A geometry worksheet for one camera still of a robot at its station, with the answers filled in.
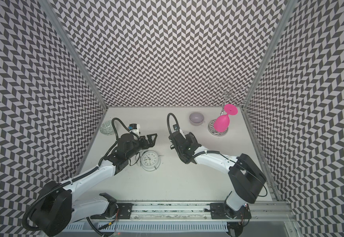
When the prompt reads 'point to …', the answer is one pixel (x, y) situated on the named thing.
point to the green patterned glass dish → (107, 128)
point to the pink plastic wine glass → (222, 122)
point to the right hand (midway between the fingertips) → (183, 139)
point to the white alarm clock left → (150, 160)
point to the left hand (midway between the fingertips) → (151, 137)
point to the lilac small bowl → (196, 119)
